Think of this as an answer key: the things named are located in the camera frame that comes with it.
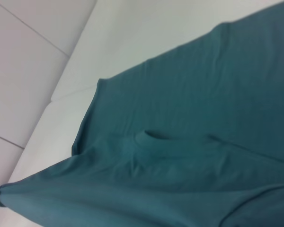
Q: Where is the teal t-shirt with FREE print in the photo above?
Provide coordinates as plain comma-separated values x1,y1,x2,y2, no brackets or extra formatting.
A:
0,0,284,227

